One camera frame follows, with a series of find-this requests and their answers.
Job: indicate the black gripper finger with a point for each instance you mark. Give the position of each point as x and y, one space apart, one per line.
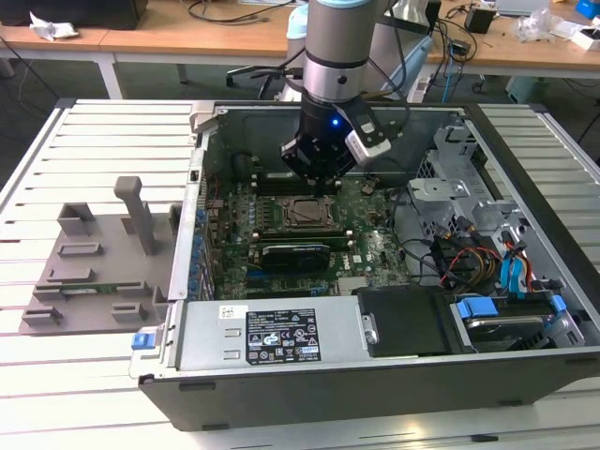
344 169
297 161

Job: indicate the silver CPU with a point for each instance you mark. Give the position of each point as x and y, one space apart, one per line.
310 212

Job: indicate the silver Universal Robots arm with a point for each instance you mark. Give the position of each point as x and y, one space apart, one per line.
337 47

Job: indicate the CPU socket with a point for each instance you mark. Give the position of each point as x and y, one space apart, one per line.
309 228

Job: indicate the round coin battery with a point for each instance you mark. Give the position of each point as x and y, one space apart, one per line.
368 188

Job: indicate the black RAM slot bank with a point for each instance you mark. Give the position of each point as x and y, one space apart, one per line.
304 239
276 185

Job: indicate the black cylindrical part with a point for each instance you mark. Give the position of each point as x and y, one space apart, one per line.
244 166

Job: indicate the green motherboard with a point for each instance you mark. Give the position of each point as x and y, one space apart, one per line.
365 253

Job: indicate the silver metal drive cage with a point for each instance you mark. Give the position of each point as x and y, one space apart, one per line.
436 190

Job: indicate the black graphics card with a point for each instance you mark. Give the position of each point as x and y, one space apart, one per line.
295 258

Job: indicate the white power strip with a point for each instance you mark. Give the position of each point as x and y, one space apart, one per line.
422 90

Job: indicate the small silver heatsink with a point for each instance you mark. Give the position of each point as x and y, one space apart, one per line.
351 285

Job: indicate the black plastic shroud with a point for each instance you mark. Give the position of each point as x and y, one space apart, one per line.
403 323

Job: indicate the small black adapter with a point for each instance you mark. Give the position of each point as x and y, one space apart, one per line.
460 48

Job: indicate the wooden desk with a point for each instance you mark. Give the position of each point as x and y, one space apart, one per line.
154 40

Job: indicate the blue disk carrier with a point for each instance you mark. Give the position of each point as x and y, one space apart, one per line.
475 309

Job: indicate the small black box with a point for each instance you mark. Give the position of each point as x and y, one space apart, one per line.
478 19

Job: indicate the teal box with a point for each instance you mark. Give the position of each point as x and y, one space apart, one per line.
525 88

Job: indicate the grey power supply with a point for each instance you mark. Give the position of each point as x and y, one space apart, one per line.
206 337

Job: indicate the grey parts rack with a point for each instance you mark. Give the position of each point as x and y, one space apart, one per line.
112 262

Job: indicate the silver hard disk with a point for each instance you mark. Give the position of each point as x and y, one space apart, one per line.
506 328

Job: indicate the black open PC case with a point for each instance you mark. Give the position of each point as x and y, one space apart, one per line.
328 403

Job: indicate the blue case latch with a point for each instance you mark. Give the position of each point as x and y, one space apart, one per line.
143 340

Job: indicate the grey flat device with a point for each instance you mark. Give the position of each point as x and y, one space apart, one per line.
520 5

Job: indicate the clear plastic bag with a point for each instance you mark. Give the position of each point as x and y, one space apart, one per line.
539 23

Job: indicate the black flat case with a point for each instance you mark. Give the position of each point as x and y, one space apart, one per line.
94 11

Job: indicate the silver metal disk bay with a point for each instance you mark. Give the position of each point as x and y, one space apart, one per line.
569 328

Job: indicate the crumpled white paper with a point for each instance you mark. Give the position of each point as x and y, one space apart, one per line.
51 29

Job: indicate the blue box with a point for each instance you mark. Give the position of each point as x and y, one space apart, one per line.
588 8

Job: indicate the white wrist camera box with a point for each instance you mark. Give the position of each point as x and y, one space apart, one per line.
370 147

